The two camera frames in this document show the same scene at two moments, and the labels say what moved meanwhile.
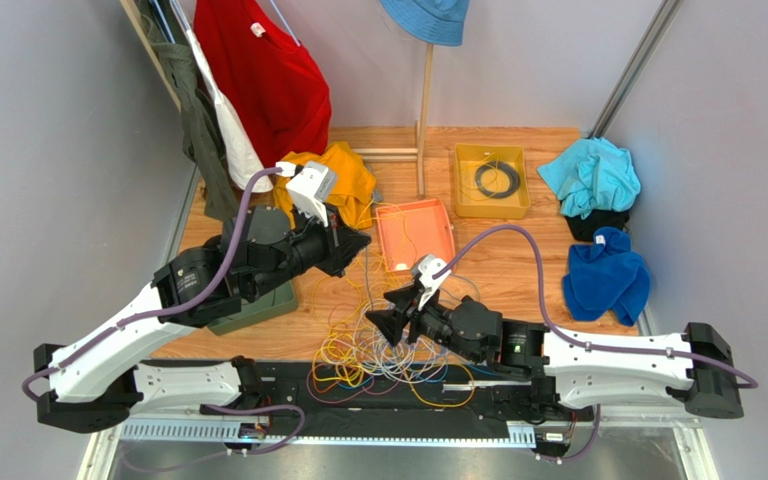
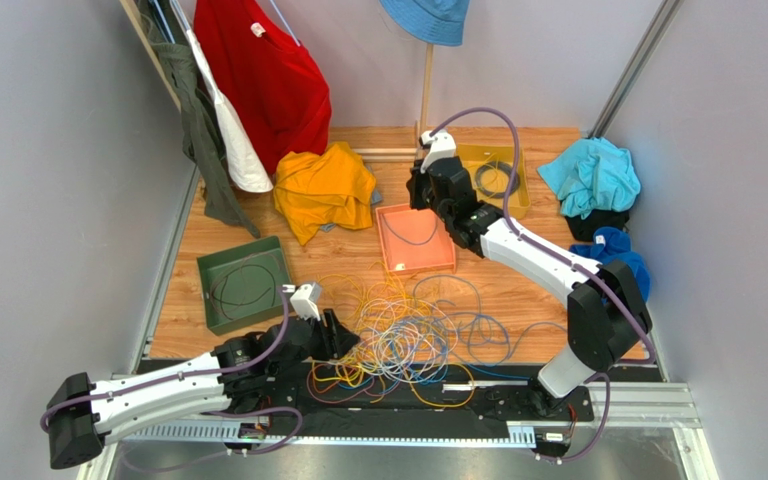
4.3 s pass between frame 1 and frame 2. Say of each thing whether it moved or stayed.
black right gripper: moved
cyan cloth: stayed
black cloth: stayed
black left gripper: moved
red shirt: stayed
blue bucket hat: stayed
